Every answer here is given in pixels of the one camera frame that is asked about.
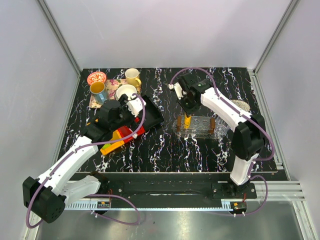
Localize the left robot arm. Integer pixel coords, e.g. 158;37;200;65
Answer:
22;93;148;229

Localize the floral tray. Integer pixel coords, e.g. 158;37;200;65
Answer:
88;79;128;109

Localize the black plastic bin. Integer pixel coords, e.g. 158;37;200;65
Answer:
142;95;164;132

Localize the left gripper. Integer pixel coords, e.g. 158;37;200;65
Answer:
111;94;147;132

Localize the clear acrylic rack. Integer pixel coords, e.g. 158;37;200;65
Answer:
172;115;226;139

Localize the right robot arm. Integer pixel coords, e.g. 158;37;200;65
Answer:
169;74;266;198

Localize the yellow toothpaste tube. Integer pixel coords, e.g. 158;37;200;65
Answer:
184;115;192;129

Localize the green toothpaste tube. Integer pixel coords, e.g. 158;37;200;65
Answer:
102;143;111;149

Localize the speckled round coaster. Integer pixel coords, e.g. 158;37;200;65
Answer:
231;99;251;113

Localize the yellow mug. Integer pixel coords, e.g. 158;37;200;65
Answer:
124;68;142;88

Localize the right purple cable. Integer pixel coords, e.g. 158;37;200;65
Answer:
169;67;275;217

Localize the yellow plastic bin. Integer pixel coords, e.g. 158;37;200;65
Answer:
86;118;125;156

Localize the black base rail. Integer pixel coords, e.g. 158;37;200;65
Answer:
69;171;258;208

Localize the clear plastic cup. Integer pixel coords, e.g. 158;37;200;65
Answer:
214;116;230;137

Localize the red plastic bin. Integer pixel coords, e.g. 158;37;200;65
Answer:
117;126;146;143

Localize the orange patterned bowl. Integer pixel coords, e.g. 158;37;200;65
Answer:
87;71;107;86

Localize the blue mug orange inside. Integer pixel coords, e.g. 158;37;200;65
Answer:
89;81;109;105

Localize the white bowl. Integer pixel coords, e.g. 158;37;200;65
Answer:
114;84;138;100

